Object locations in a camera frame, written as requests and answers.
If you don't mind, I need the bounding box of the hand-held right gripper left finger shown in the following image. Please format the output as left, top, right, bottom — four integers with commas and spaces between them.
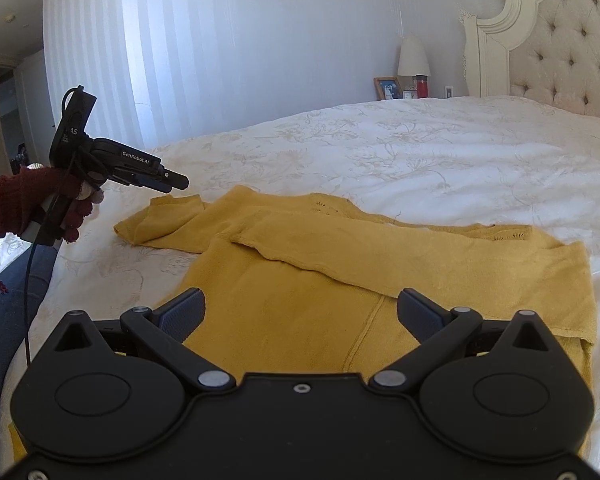
54, 287, 234, 392

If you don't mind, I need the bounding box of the person's white shirt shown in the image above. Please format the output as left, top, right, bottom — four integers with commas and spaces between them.
0, 232, 32, 275

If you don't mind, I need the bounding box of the wooden photo frame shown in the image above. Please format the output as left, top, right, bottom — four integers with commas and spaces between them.
373, 76, 405, 101

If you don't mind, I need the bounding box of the person's left forearm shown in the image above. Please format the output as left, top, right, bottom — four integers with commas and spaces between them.
0, 172, 32, 242

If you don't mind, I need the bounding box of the cream tufted headboard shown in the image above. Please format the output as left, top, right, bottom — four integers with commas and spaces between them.
457, 0, 600, 124

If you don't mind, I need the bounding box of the yellow knit sweater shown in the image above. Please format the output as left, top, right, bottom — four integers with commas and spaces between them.
112, 184, 598, 396

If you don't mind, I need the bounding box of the white floral bedspread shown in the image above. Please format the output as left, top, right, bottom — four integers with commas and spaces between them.
0, 95, 600, 480

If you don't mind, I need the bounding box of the person's left hand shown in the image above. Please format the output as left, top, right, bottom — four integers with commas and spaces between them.
27, 164, 104, 244

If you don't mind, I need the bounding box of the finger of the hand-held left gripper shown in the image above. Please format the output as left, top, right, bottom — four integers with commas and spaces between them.
111, 162, 190, 194

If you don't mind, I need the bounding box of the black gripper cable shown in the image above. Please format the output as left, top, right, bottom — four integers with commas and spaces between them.
22, 240, 37, 367

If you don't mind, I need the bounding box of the white table lamp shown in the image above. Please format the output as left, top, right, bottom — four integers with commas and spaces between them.
397, 36, 432, 82

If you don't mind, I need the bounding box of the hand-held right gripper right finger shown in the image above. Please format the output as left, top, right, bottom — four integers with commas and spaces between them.
369, 288, 557, 391

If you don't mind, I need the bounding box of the person's blue jeans leg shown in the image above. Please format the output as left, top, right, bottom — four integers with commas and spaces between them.
0, 240, 59, 480

